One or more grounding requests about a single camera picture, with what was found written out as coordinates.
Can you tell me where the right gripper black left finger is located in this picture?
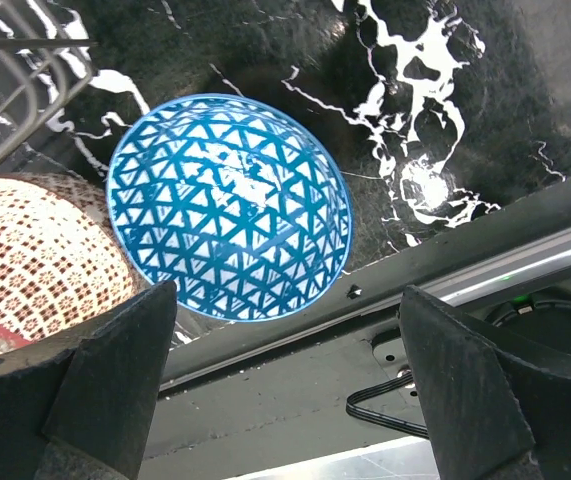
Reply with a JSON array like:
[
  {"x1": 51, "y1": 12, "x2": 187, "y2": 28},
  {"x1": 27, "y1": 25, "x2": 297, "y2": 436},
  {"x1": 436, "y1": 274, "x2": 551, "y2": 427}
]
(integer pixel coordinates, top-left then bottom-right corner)
[{"x1": 0, "y1": 281, "x2": 177, "y2": 479}]

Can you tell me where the black ribbon cable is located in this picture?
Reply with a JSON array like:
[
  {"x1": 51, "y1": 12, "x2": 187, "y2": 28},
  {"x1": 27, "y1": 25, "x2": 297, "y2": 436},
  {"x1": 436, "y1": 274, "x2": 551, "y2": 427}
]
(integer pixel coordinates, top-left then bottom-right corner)
[{"x1": 345, "y1": 372, "x2": 431, "y2": 440}]

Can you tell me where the brown floral-pattern bowl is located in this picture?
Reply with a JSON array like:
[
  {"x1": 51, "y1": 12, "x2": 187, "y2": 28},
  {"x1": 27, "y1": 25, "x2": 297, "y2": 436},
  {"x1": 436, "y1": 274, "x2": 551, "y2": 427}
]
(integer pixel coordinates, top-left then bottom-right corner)
[{"x1": 0, "y1": 173, "x2": 147, "y2": 341}]

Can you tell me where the blue triangle-pattern bowl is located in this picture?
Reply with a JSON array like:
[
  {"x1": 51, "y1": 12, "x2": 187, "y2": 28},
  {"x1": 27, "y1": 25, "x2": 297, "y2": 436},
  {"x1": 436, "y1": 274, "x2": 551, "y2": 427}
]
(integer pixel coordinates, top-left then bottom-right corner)
[{"x1": 106, "y1": 94, "x2": 354, "y2": 323}]

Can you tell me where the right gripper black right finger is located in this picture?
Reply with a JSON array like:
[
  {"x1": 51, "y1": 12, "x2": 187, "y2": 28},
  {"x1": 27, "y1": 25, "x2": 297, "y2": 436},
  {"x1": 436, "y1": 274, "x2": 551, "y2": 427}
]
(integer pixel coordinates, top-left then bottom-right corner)
[{"x1": 400, "y1": 287, "x2": 571, "y2": 479}]

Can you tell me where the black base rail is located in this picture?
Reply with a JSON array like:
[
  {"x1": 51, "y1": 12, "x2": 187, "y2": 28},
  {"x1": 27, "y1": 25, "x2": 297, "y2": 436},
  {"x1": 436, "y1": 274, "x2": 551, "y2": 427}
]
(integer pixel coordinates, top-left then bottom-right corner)
[{"x1": 144, "y1": 177, "x2": 571, "y2": 460}]

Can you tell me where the wire dish rack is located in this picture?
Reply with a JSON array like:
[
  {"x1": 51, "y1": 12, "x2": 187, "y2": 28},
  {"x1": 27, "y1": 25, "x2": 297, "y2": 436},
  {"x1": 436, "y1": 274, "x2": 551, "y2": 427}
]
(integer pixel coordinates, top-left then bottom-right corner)
[{"x1": 0, "y1": 1, "x2": 96, "y2": 176}]

